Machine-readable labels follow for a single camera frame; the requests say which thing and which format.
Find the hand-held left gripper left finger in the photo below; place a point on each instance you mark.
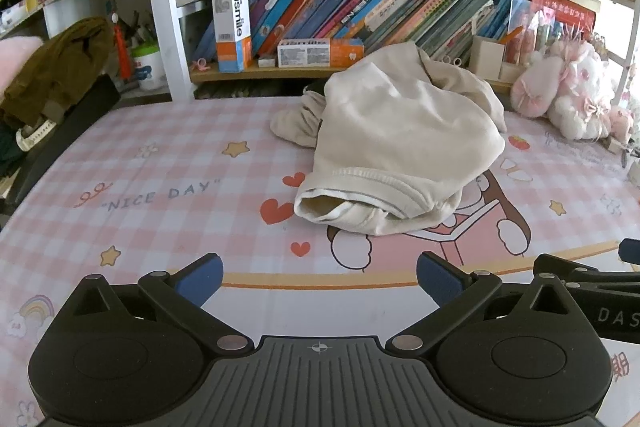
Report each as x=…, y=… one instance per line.
x=200, y=277

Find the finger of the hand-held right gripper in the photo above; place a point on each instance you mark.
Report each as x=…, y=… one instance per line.
x=600, y=278
x=631, y=251

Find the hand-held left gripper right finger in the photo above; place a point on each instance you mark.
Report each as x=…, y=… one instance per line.
x=440, y=279

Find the cream printed sweatshirt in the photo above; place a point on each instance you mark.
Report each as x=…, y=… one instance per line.
x=400, y=132

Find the pink pig plush toy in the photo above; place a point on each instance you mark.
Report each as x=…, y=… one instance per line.
x=620, y=122

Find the white plush toy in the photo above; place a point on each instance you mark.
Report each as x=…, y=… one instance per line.
x=580, y=107

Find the pink plush toy with bow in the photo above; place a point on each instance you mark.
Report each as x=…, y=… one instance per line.
x=535, y=87

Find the black chair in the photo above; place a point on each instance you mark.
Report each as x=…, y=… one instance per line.
x=75, y=117

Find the white jar green lid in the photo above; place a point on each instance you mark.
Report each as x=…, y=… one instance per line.
x=150, y=69

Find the small beige box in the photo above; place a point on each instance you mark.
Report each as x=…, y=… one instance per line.
x=512, y=73

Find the white wristwatch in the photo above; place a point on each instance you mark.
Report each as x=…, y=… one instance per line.
x=32, y=134

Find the beige pen holder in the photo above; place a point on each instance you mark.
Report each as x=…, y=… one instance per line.
x=487, y=59

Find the small white box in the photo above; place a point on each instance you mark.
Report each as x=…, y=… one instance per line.
x=267, y=62

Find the red hanging tassel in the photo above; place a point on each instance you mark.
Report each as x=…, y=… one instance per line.
x=122, y=52

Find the clear packet of pens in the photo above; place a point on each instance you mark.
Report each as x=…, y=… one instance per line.
x=525, y=32

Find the red packet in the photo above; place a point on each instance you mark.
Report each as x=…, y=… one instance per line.
x=565, y=14

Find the tall white orange box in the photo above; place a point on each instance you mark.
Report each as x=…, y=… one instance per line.
x=232, y=32

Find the bunch of dark pens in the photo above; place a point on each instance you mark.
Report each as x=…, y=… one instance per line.
x=142, y=32

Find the olive brown jacket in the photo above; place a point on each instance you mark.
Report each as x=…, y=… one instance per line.
x=65, y=62

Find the long white orange box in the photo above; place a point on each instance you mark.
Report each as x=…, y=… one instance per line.
x=320, y=53

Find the white wooden bookshelf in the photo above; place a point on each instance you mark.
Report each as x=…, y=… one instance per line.
x=160, y=7

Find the pink fluffy cloth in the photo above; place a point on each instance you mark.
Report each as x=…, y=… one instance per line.
x=17, y=62

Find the row of colourful books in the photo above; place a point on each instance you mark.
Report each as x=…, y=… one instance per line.
x=350, y=2

